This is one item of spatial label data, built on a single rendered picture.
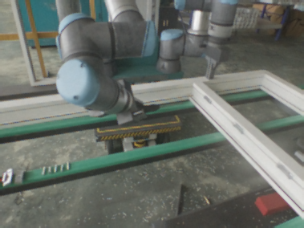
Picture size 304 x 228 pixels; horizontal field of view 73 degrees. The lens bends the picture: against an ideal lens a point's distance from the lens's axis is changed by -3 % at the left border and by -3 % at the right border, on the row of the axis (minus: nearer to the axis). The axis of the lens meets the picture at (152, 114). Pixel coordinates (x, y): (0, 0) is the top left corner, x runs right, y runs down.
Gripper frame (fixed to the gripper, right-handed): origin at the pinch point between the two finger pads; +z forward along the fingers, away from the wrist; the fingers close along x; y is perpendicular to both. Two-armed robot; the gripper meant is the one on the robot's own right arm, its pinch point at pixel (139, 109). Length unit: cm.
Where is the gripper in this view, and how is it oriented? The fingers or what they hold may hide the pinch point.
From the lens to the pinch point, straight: 74.2
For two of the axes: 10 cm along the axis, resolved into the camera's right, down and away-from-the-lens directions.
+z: 3.6, 1.6, 9.2
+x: -2.5, -9.4, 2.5
